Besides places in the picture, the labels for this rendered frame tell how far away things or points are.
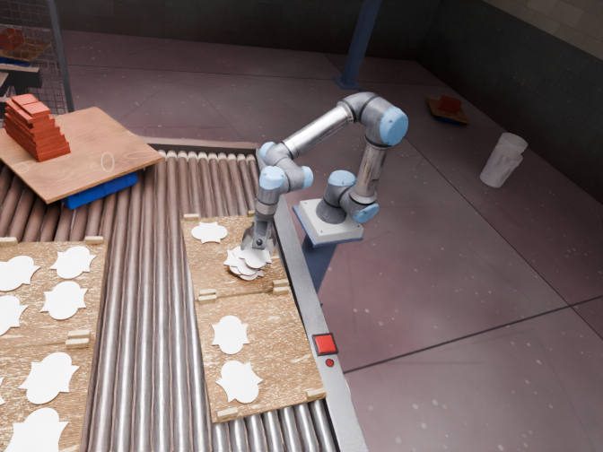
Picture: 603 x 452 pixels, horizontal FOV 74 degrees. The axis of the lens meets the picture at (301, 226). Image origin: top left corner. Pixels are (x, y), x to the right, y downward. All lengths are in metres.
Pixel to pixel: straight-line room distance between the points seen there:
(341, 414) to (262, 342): 0.33
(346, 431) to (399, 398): 1.26
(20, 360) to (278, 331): 0.74
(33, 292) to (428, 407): 2.06
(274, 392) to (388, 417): 1.28
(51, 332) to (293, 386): 0.74
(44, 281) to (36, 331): 0.19
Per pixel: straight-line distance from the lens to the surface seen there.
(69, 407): 1.30
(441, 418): 2.63
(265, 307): 1.45
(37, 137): 1.81
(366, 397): 2.48
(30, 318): 1.47
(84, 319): 1.43
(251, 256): 1.46
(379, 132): 1.44
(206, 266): 1.53
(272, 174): 1.25
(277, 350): 1.36
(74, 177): 1.77
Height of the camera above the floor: 2.10
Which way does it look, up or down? 41 degrees down
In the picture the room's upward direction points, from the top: 17 degrees clockwise
